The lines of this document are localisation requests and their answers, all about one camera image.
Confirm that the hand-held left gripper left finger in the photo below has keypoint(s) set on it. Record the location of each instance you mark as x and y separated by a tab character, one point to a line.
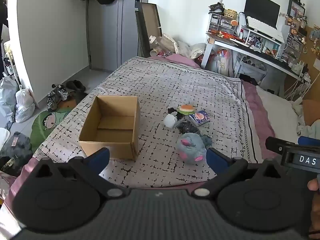
99	157

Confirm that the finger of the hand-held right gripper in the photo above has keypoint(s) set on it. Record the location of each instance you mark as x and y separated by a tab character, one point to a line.
310	141
277	144

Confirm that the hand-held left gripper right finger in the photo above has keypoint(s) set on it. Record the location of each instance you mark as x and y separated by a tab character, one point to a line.
215	158

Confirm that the cardboard box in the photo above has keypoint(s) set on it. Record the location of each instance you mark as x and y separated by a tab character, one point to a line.
120	150

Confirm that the grey plush toy pink ears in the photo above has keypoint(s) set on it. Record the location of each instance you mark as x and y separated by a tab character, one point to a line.
190	145

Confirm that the black crinkled soft pouch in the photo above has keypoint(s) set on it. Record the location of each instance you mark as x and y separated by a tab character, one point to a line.
186	126

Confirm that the blue printed tissue pack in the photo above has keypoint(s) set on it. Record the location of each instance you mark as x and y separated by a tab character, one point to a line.
200	117

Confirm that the burger plush toy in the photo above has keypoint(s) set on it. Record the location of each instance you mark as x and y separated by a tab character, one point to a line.
187	108

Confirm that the small black soft item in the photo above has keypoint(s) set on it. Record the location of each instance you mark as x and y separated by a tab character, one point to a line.
172	110

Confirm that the person's right hand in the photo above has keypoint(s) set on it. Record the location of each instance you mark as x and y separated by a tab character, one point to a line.
313	185

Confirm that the light blue cloth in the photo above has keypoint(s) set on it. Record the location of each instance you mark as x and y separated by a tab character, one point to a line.
308	130

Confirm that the brown cushion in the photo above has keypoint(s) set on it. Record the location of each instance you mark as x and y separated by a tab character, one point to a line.
312	112

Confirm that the white fluffy blanket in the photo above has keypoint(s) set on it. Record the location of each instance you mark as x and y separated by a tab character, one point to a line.
275	110

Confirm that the green cartoon rug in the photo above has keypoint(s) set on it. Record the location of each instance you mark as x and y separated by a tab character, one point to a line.
42	127

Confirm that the grey white sneakers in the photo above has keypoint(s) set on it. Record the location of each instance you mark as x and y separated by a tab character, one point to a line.
56	97

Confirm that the dark slippers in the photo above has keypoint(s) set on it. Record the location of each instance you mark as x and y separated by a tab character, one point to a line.
75	86

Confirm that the cork pin board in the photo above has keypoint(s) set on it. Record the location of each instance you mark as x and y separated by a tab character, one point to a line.
312	62

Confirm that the white black-patterned blanket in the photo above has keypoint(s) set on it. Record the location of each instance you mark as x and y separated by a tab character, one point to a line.
175	85

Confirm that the dark grey cloth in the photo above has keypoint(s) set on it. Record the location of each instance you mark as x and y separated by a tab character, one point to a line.
15	147

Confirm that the small white plastic bag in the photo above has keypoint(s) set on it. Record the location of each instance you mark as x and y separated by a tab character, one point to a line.
23	105

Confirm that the white desk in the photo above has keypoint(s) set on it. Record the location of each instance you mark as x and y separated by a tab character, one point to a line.
250	51

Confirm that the large white plastic bag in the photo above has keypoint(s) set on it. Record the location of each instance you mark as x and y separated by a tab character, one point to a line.
7	97

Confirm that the white plastic bags heap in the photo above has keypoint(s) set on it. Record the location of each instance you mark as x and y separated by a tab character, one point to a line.
192	50

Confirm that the white monitor riser shelf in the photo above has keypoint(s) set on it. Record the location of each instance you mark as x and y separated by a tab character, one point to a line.
246	36

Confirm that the white keyboard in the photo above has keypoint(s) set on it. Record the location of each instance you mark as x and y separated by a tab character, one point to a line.
265	28

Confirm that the small paper cup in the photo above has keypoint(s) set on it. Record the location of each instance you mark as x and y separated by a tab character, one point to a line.
153	53

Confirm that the grey door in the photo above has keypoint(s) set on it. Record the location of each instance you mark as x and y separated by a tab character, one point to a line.
107	35

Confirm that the clear crinkled plastic bag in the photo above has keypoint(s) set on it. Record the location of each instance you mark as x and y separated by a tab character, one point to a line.
168	43

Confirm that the clear plastic bottle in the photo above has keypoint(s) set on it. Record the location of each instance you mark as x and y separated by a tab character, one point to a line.
155	43

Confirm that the framed photo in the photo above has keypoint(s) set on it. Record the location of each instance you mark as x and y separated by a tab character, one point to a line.
296	8

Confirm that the clear drawer organiser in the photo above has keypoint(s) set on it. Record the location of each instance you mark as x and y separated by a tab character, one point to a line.
220	23

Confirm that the black computer monitor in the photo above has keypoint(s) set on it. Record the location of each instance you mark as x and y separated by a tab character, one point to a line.
261	8

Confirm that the small woven basket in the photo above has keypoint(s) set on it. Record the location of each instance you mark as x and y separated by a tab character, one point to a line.
230	13

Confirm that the dark framed cardboard panel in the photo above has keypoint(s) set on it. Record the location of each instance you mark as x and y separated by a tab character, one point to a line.
148	22

